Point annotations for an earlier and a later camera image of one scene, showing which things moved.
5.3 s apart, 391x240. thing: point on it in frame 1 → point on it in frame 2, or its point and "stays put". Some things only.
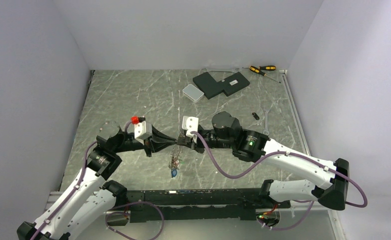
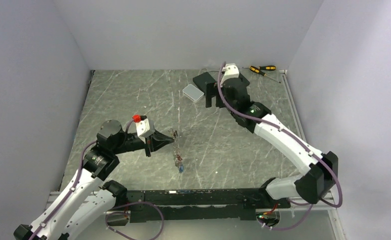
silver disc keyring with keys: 174,160 → 177,157
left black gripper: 151,146 stays put
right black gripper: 185,140 → 212,89
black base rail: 245,204 stays put
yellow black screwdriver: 257,70 stays put
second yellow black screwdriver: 269,67 stays put
